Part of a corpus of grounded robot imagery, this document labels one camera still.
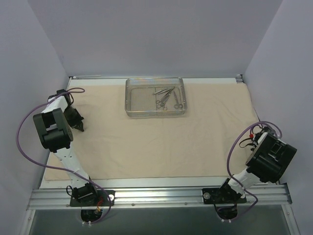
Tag wire mesh instrument tray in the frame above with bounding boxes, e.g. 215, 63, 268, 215
125, 78, 187, 118

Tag steel scissors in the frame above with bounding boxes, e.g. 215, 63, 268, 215
173, 91, 183, 109
156, 90, 173, 111

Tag beige surgical wrap cloth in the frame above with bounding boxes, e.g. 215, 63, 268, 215
44, 83, 262, 181

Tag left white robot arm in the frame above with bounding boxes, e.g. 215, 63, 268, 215
33, 89, 99, 205

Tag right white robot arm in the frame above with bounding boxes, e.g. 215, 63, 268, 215
217, 126, 297, 202

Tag steel tweezers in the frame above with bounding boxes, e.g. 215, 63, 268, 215
152, 87, 174, 95

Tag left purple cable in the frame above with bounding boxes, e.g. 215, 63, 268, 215
16, 87, 115, 224

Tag purple cable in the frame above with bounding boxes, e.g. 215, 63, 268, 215
16, 87, 115, 224
215, 120, 283, 221

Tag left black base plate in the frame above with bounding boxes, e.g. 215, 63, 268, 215
69, 188, 115, 207

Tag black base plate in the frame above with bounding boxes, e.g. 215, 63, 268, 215
69, 188, 115, 207
201, 188, 247, 204

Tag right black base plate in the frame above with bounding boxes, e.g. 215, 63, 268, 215
201, 188, 247, 204

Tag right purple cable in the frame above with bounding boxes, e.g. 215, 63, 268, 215
215, 120, 283, 221

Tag aluminium front rail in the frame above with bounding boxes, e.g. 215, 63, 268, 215
27, 185, 291, 210

